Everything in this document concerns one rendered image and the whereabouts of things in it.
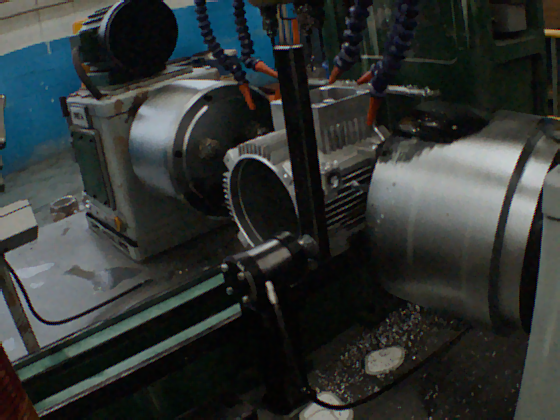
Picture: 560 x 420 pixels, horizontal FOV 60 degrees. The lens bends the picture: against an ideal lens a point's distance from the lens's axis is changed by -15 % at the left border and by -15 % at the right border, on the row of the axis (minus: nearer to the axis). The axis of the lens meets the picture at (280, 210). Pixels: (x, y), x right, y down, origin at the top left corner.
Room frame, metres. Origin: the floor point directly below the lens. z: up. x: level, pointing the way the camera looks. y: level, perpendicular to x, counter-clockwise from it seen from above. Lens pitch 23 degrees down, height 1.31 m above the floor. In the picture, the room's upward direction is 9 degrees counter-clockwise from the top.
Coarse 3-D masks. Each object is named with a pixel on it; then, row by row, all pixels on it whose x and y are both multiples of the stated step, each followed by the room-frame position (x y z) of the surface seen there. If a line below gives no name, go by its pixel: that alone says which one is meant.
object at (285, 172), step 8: (376, 128) 0.77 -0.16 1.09; (384, 128) 0.78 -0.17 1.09; (376, 136) 0.77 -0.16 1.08; (384, 136) 0.77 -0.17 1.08; (384, 144) 0.78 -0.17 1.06; (232, 152) 0.76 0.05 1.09; (224, 160) 0.77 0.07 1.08; (232, 160) 0.76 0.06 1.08; (280, 168) 0.67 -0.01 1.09; (288, 168) 0.66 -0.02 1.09; (288, 176) 0.66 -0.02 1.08; (288, 184) 0.66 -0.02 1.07; (240, 232) 0.77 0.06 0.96; (240, 240) 0.77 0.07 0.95
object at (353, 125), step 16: (320, 96) 0.86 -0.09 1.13; (336, 96) 0.86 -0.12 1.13; (352, 96) 0.77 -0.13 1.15; (368, 96) 0.79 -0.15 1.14; (272, 112) 0.80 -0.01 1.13; (320, 112) 0.73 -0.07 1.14; (336, 112) 0.75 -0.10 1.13; (352, 112) 0.76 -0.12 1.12; (368, 112) 0.78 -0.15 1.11; (320, 128) 0.73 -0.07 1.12; (336, 128) 0.74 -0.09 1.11; (352, 128) 0.76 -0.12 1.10; (368, 128) 0.78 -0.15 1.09; (320, 144) 0.73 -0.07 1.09; (336, 144) 0.74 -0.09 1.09; (352, 144) 0.76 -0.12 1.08
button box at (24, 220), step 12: (12, 204) 0.73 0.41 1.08; (24, 204) 0.73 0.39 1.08; (0, 216) 0.70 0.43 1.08; (12, 216) 0.71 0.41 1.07; (24, 216) 0.72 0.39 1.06; (0, 228) 0.69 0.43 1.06; (12, 228) 0.70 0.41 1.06; (24, 228) 0.71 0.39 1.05; (36, 228) 0.72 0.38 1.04; (0, 240) 0.68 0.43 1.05; (12, 240) 0.70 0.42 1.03; (24, 240) 0.73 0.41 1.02
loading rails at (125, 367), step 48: (192, 288) 0.70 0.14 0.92; (336, 288) 0.69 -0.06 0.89; (384, 288) 0.76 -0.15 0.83; (96, 336) 0.59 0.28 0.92; (144, 336) 0.62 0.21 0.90; (192, 336) 0.56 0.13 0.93; (240, 336) 0.59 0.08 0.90; (48, 384) 0.52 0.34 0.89; (96, 384) 0.47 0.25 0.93; (144, 384) 0.50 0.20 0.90; (192, 384) 0.54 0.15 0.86; (240, 384) 0.58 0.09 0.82
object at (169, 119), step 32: (160, 96) 1.01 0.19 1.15; (192, 96) 0.92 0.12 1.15; (224, 96) 0.95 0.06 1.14; (256, 96) 0.99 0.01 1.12; (160, 128) 0.92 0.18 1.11; (192, 128) 0.90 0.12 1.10; (224, 128) 0.94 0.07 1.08; (256, 128) 0.95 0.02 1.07; (160, 160) 0.90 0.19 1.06; (192, 160) 0.90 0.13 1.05; (160, 192) 0.95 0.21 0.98; (192, 192) 0.89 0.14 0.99; (224, 192) 0.92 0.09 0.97
